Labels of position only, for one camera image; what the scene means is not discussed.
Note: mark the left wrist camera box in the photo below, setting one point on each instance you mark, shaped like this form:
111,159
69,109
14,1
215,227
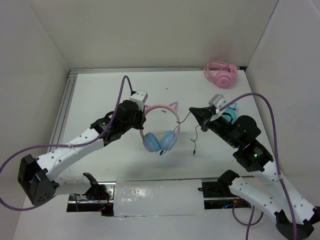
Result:
139,97

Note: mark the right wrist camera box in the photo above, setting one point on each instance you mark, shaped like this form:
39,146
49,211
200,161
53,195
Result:
215,104

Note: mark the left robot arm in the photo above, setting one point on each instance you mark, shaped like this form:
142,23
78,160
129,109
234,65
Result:
37,174

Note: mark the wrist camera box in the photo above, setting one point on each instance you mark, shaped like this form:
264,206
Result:
215,104
139,97

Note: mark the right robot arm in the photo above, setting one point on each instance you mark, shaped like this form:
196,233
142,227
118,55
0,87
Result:
293,215

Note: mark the shiny foil sheet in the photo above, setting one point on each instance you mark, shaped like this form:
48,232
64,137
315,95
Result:
158,198

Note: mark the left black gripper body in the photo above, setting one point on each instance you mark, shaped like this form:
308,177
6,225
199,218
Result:
137,123

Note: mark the pink blue cat-ear headphones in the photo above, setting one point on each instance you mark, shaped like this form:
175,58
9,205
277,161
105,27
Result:
167,125

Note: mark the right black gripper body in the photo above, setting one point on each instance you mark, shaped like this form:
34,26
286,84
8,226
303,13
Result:
220,126

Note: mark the aluminium frame rail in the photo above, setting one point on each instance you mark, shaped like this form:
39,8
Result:
91,93

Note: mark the pink round headphones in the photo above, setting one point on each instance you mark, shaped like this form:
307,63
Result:
221,74

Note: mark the teal white cat-ear headphones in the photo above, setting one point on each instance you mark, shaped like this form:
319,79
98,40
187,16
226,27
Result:
230,113

